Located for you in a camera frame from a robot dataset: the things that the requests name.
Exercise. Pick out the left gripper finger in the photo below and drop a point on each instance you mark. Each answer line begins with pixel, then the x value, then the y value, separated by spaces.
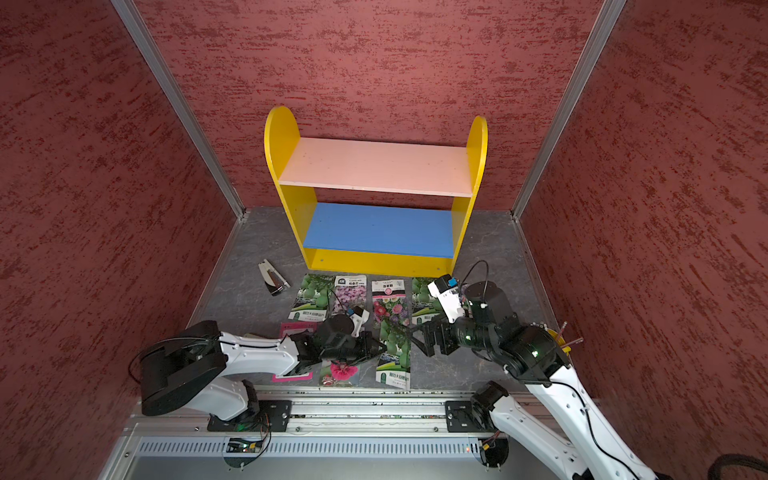
pixel 379 343
pixel 377 353

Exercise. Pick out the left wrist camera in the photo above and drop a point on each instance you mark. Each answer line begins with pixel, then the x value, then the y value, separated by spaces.
pixel 359 317

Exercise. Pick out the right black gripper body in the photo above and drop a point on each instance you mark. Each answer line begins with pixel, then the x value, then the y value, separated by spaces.
pixel 452 334

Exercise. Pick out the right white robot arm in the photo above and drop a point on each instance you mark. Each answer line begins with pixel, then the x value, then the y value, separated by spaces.
pixel 480 318

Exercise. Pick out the green gourd bag shelf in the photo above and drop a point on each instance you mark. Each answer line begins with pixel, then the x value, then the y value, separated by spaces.
pixel 394 367

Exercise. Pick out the yellow wooden shelf unit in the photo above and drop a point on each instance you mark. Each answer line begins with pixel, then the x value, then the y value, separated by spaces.
pixel 378 240

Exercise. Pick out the yellow pencil cup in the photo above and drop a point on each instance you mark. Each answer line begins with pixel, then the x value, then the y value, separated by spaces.
pixel 561 339

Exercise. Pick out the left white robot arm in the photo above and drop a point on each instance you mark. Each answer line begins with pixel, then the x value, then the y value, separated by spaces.
pixel 196 369

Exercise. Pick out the corner aluminium post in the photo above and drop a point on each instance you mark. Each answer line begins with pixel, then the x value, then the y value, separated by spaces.
pixel 136 27
pixel 604 24

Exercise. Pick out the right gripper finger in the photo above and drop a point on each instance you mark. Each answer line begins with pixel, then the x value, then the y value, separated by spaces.
pixel 422 328
pixel 419 344

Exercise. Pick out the right corner aluminium post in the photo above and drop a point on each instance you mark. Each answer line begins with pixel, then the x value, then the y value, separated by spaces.
pixel 604 24

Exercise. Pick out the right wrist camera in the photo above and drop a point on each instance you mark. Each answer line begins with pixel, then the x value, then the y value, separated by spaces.
pixel 446 290

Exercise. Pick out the pink back-side seed bag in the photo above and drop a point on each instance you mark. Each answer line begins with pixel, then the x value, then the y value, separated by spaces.
pixel 290 328

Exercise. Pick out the red dahlia seed bag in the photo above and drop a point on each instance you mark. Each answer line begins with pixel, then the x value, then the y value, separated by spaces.
pixel 333 374

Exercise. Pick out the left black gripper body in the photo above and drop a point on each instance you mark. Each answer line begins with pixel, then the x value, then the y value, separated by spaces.
pixel 359 348

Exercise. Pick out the open black silver stapler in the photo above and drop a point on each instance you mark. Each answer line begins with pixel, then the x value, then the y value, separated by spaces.
pixel 273 280

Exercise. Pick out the purple flower seed bag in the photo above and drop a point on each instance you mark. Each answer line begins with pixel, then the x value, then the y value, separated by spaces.
pixel 349 291

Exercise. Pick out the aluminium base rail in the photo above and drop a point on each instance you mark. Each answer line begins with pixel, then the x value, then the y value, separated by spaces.
pixel 319 411

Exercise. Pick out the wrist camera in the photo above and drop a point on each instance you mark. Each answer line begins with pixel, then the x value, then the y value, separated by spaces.
pixel 359 317
pixel 446 290

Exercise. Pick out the pink zinnia seed bag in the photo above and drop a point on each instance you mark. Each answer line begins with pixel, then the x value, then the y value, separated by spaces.
pixel 390 302

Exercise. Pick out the large green gourd seed bag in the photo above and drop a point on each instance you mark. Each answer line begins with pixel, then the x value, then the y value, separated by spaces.
pixel 313 299

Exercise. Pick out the left corner aluminium post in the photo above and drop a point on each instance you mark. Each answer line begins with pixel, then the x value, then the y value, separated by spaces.
pixel 136 27

